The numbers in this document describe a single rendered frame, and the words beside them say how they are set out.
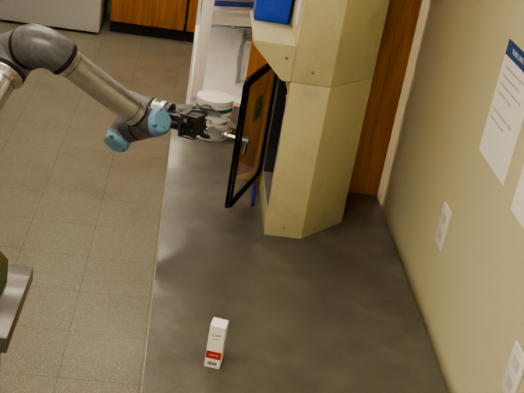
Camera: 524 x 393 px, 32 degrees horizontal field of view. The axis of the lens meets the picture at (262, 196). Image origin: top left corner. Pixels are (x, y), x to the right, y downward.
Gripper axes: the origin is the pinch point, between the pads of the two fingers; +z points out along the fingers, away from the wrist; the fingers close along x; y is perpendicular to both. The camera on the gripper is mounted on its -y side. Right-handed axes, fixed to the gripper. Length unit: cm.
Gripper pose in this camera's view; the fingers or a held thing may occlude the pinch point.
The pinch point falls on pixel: (231, 129)
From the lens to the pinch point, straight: 268.0
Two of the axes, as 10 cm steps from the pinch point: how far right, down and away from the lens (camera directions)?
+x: 1.5, -8.9, -4.2
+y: -3.3, 3.6, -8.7
